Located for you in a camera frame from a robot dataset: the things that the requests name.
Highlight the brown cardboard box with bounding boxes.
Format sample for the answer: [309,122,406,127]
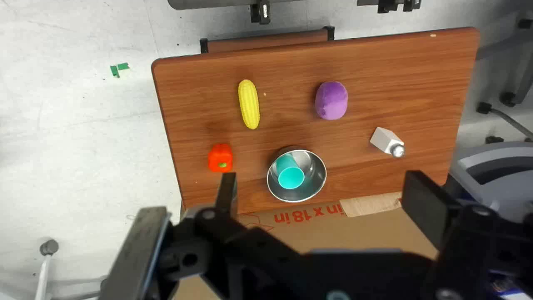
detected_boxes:
[236,192,436,258]

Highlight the black metal frame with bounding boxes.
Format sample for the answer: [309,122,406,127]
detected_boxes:
[166,0,421,25]

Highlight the silver metal bowl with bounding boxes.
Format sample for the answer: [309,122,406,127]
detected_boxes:
[265,148,328,203]

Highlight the teal plastic cup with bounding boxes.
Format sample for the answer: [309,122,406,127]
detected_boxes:
[276,155,304,190]

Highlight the yellow corn plush toy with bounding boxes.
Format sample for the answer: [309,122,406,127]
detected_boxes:
[238,78,261,130]

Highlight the black chair base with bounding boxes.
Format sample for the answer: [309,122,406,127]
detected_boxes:
[476,17,533,142]

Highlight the purple plush toy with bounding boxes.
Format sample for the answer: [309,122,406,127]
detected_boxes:
[314,82,348,120]

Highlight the orange plush toy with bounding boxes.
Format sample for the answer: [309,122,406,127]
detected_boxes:
[208,143,235,173]

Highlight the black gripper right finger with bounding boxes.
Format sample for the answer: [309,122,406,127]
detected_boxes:
[401,170,461,250]

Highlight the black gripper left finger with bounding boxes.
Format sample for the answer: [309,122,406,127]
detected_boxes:
[215,173,238,217]

